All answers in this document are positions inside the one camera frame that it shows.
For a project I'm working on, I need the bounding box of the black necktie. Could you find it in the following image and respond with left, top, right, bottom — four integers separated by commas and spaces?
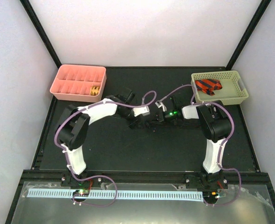
127, 118, 202, 131

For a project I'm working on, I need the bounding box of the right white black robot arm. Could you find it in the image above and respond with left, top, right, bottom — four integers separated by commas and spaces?
155, 99, 234, 188

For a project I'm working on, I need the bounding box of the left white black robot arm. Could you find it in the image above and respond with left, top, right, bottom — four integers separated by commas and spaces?
54, 91, 157, 186

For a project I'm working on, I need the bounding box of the orange navy striped tie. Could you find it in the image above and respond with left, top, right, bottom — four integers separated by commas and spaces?
195, 79, 223, 96

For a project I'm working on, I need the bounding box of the green perforated plastic basket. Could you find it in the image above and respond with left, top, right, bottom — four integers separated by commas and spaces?
191, 70, 249, 105

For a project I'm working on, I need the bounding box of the yellow black rolled tie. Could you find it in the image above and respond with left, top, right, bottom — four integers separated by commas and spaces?
90, 85, 100, 96

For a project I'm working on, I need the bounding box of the pink compartment organizer box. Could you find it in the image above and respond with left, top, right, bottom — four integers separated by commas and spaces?
49, 64, 106, 103

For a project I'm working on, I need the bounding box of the clear acrylic sheet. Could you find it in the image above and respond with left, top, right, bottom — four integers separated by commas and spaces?
7, 182, 275, 224

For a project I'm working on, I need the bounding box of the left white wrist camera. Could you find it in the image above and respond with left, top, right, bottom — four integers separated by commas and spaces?
133, 106, 150, 117

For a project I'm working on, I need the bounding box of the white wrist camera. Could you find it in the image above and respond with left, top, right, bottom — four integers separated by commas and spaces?
155, 101, 167, 112
133, 106, 150, 117

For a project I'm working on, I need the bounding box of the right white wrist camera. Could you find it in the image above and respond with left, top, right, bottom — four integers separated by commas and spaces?
155, 101, 167, 112

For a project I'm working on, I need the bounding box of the light blue slotted cable duct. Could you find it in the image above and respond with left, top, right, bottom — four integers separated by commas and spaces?
27, 189, 204, 202

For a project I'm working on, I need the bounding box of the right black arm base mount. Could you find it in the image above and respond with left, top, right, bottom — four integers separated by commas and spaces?
185, 173, 228, 190

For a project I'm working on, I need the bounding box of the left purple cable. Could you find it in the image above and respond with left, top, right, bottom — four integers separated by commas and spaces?
54, 90, 158, 208

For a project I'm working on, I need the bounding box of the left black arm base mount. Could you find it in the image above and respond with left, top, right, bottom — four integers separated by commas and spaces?
61, 171, 104, 189

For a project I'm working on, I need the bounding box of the right black frame post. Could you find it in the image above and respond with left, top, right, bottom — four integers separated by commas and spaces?
226, 0, 272, 70

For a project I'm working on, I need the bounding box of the black frame post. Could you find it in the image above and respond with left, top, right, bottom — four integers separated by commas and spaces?
226, 0, 272, 70
20, 0, 62, 68

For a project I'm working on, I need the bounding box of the left black frame post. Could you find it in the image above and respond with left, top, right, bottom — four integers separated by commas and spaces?
20, 0, 62, 68

